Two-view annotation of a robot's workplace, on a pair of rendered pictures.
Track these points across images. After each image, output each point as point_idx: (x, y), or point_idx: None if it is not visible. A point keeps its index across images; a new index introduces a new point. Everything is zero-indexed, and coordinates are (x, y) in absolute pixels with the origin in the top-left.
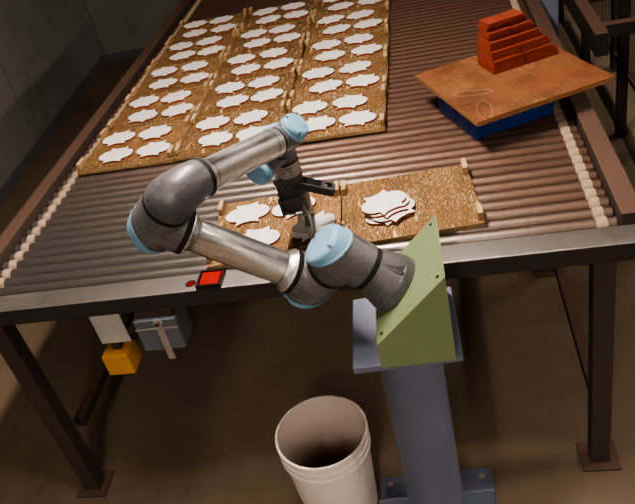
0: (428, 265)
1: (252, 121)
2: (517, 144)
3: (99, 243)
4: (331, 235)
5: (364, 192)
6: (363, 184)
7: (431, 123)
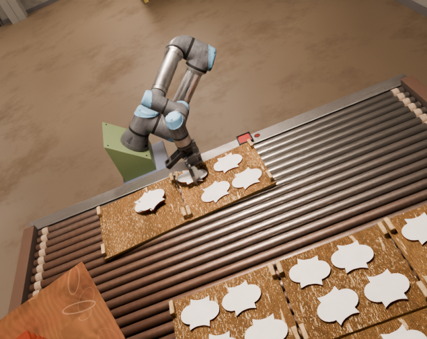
0: (111, 132)
1: (327, 294)
2: None
3: (353, 135)
4: (140, 105)
5: (171, 216)
6: (173, 224)
7: (131, 324)
